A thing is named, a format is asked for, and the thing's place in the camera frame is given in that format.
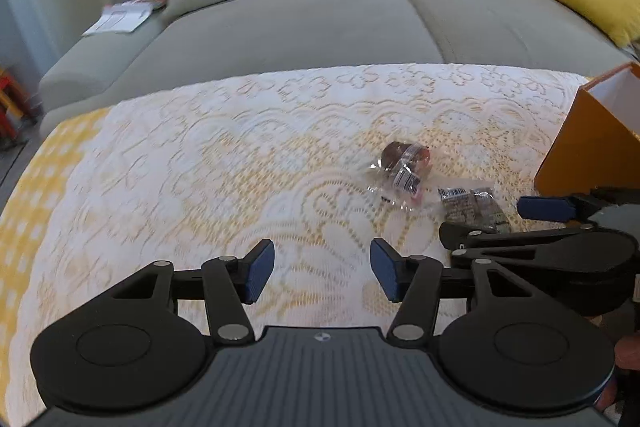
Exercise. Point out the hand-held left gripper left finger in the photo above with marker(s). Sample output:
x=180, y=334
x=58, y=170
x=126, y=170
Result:
x=260, y=269

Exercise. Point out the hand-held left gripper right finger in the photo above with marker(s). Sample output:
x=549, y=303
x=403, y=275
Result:
x=384, y=272

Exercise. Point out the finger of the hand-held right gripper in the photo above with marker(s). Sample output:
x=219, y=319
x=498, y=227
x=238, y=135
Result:
x=480, y=239
x=542, y=208

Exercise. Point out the clear packet with dark snack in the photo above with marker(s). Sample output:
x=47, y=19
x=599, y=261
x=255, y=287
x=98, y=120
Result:
x=470, y=207

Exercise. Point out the orange cardboard box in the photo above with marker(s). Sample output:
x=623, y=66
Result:
x=595, y=142

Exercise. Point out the person's right hand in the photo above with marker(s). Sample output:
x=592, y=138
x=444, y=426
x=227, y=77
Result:
x=629, y=354

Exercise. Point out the small brown cake packet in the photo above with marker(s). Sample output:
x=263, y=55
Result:
x=405, y=162

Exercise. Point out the white lace tablecloth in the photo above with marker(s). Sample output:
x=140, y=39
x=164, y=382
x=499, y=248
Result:
x=250, y=157

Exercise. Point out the yellow checked tablecloth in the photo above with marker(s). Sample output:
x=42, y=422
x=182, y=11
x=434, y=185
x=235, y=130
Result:
x=35, y=187

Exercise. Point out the grey fabric sofa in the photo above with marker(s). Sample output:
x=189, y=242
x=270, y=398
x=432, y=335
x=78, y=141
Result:
x=300, y=32

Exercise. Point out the white booklet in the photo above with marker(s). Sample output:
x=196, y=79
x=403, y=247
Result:
x=120, y=17

